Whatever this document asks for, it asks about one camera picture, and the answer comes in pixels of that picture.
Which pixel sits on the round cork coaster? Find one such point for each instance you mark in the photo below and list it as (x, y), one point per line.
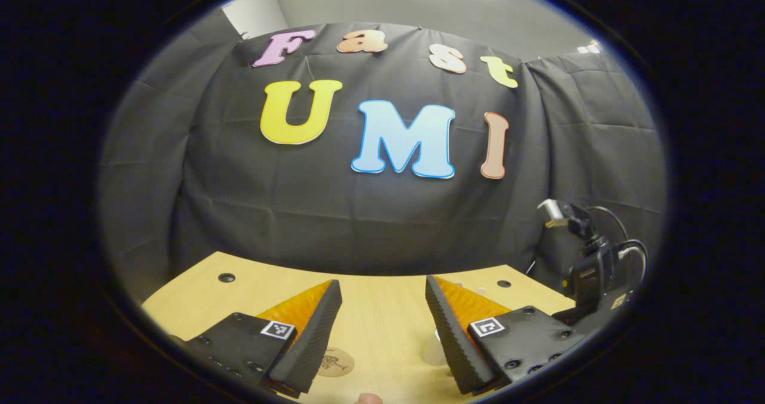
(337, 362)

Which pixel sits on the black backdrop cloth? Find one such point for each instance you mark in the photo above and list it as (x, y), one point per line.
(358, 213)

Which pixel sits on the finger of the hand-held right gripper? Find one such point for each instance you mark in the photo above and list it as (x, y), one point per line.
(591, 320)

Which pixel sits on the wooden desktop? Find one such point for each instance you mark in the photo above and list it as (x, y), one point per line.
(382, 308)

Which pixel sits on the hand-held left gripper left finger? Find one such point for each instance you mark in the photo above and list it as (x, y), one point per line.
(311, 344)

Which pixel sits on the white cup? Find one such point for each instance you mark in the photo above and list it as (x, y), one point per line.
(433, 350)

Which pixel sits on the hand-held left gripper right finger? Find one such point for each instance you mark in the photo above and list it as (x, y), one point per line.
(454, 344)

